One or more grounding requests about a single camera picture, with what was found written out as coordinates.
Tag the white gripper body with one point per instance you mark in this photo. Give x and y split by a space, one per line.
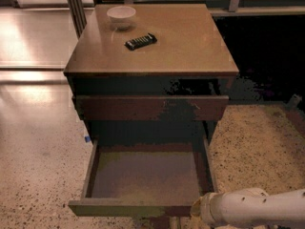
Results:
206 208

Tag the wooden drawer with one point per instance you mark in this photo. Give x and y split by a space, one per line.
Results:
144 180
150 107

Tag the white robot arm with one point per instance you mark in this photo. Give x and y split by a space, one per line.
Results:
251 207

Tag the brown wooden drawer cabinet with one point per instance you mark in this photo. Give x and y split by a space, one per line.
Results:
189 58

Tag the blue tape piece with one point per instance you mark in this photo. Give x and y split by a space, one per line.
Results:
87 139

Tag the white ceramic bowl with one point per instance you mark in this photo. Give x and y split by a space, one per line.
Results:
121 16

